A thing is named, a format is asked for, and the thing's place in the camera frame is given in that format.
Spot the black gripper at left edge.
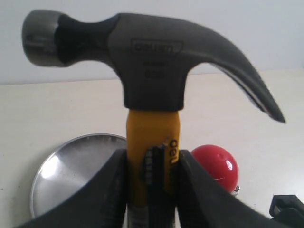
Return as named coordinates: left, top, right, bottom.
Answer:
left=269, top=195, right=304, bottom=228

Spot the black and yellow claw hammer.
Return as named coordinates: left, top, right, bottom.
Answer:
left=22, top=10, right=285, bottom=228

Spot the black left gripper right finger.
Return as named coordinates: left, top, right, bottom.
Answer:
left=179, top=150, right=284, bottom=228

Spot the round stainless steel plate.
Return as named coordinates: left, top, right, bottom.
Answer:
left=29, top=133, right=126, bottom=218

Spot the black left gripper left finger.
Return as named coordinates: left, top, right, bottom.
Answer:
left=21, top=149, right=127, bottom=228

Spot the red dome push button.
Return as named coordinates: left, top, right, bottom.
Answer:
left=191, top=144, right=240, bottom=196

